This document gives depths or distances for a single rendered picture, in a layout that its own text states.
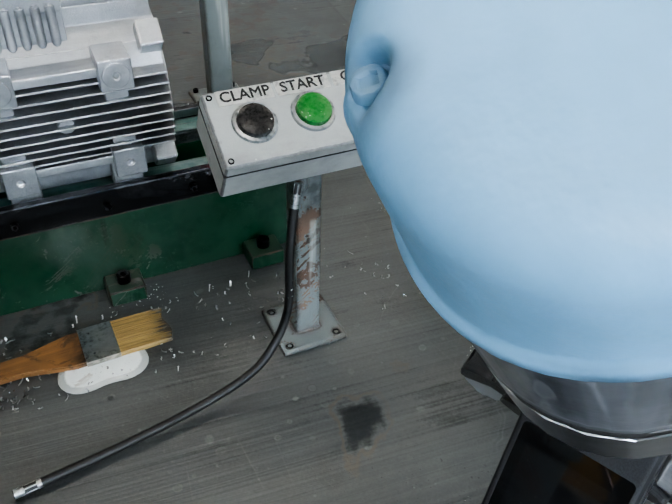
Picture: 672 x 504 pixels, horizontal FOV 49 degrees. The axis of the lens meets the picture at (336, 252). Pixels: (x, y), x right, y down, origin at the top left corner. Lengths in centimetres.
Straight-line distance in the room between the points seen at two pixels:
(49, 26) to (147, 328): 31
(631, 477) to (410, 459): 44
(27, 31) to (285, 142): 26
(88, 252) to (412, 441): 39
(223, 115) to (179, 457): 30
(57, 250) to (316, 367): 29
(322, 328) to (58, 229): 29
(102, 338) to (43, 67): 27
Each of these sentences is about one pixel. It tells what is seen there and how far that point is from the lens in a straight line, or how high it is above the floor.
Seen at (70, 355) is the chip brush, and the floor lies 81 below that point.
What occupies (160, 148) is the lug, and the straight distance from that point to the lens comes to 77.
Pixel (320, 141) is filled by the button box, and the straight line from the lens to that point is 60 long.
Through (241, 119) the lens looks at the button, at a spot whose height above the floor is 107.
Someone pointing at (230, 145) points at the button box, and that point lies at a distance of 59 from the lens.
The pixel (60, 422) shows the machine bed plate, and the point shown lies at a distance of 74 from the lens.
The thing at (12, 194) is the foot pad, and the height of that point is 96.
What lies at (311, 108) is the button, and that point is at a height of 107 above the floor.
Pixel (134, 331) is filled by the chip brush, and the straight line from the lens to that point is 79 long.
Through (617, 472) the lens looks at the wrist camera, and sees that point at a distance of 26.
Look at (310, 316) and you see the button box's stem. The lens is 77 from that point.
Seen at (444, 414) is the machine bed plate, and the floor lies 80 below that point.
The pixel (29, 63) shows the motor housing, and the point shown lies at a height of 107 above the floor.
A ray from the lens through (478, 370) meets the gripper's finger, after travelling 33.
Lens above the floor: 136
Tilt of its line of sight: 39 degrees down
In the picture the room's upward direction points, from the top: 2 degrees clockwise
